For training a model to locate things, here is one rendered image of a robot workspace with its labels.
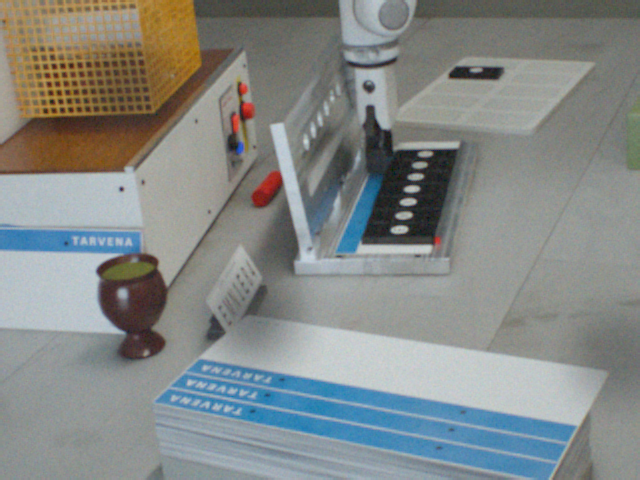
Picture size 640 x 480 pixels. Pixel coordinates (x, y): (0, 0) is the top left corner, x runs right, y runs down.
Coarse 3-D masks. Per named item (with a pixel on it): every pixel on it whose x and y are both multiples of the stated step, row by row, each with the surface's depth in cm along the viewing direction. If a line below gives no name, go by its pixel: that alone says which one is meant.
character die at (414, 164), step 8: (392, 160) 191; (400, 160) 191; (408, 160) 191; (416, 160) 191; (424, 160) 190; (432, 160) 190; (440, 160) 190; (448, 160) 189; (392, 168) 189; (400, 168) 188; (408, 168) 188; (416, 168) 187; (424, 168) 187; (432, 168) 187; (440, 168) 187; (448, 168) 186
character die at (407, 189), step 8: (384, 184) 183; (392, 184) 182; (400, 184) 182; (408, 184) 182; (416, 184) 181; (424, 184) 181; (432, 184) 181; (440, 184) 181; (384, 192) 180; (392, 192) 180; (400, 192) 179; (408, 192) 179; (416, 192) 179; (424, 192) 178; (432, 192) 179; (440, 192) 178
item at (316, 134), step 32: (320, 64) 179; (320, 96) 180; (352, 96) 198; (288, 128) 158; (320, 128) 178; (352, 128) 192; (288, 160) 158; (320, 160) 175; (352, 160) 190; (288, 192) 159; (320, 192) 169; (320, 224) 167
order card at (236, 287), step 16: (240, 256) 158; (224, 272) 152; (240, 272) 156; (256, 272) 160; (224, 288) 151; (240, 288) 154; (256, 288) 158; (224, 304) 149; (240, 304) 153; (224, 320) 147; (240, 320) 151
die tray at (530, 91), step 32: (480, 64) 243; (512, 64) 241; (544, 64) 239; (576, 64) 237; (416, 96) 228; (448, 96) 226; (480, 96) 224; (512, 96) 223; (544, 96) 221; (448, 128) 212; (480, 128) 209; (512, 128) 207
